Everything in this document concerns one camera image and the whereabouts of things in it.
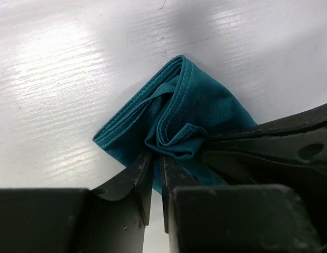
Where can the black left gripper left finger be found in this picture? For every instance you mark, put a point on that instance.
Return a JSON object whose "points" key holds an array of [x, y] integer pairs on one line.
{"points": [[109, 218]]}

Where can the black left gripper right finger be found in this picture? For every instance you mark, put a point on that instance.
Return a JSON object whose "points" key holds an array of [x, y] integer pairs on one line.
{"points": [[247, 218]]}

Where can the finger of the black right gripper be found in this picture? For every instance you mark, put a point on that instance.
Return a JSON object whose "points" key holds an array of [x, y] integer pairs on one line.
{"points": [[298, 161], [309, 120]]}

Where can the teal cloth napkin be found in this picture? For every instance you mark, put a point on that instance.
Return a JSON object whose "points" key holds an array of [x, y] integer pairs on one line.
{"points": [[173, 114]]}

